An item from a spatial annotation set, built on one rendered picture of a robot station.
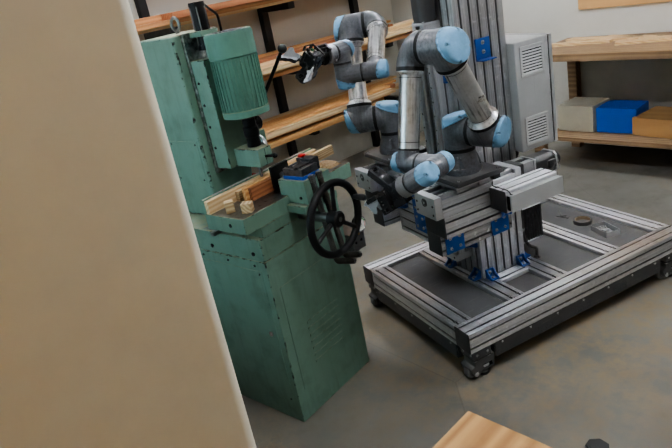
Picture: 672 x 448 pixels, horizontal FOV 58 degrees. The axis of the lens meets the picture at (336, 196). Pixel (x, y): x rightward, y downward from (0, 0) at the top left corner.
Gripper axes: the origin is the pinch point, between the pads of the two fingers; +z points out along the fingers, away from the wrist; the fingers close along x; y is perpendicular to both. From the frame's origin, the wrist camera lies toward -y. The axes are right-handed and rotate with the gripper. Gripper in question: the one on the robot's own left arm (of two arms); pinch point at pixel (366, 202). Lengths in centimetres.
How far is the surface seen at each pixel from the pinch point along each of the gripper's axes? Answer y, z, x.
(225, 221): -20, 24, -40
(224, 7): -160, 151, 115
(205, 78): -70, 17, -20
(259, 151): -36.9, 18.7, -15.3
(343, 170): -15.5, 19.9, 16.0
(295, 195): -15.6, 12.8, -16.0
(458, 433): 59, -48, -55
